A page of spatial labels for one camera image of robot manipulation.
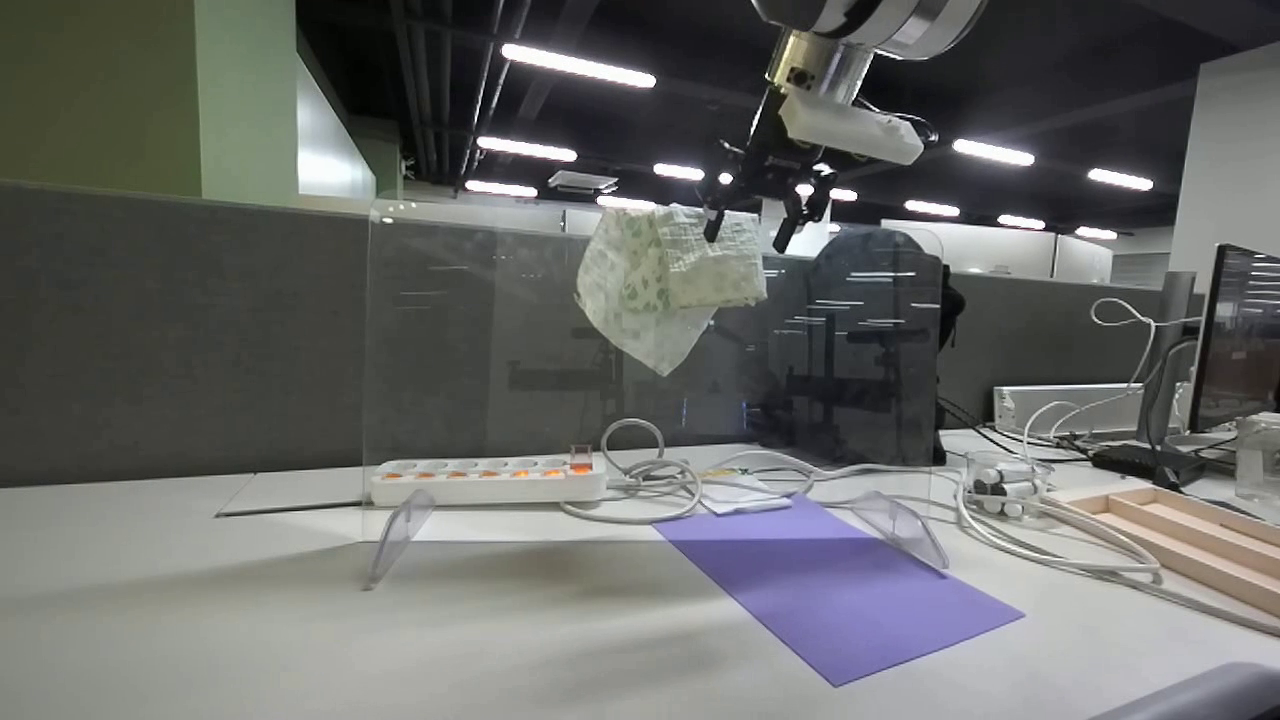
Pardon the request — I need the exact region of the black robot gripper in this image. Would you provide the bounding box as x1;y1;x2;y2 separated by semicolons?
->
706;90;821;252

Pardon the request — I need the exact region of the white patterned cloth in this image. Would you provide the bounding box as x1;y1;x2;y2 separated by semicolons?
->
575;210;769;378

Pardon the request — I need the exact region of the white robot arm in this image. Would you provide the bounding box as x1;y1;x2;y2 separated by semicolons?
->
706;0;989;244

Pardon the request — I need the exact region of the black office chair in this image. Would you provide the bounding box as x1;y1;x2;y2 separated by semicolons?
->
751;224;947;465

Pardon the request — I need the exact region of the clear acrylic glass panel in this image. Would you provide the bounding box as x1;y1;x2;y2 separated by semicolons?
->
362;210;947;573

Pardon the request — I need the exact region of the white keyboard box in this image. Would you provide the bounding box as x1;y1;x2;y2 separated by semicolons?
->
991;386;1143;437

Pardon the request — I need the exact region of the white power adapter plug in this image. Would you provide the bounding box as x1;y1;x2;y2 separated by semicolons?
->
970;465;1040;520

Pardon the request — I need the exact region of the purple paper sheet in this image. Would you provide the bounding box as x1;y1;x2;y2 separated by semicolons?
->
659;504;1020;689

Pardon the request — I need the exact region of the white power strip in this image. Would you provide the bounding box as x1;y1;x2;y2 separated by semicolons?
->
365;457;606;510

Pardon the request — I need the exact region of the grey monitor stand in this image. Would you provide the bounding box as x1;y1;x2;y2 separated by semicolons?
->
1090;274;1200;493

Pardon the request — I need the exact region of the black computer monitor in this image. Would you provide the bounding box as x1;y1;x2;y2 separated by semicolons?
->
1187;244;1280;431

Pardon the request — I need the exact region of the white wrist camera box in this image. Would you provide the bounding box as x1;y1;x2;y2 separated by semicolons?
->
780;94;924;164

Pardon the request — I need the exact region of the white coiled cable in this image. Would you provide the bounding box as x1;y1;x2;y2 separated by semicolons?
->
556;412;857;529

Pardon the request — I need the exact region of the wooden tray frame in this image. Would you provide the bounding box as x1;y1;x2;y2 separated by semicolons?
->
1074;483;1280;618

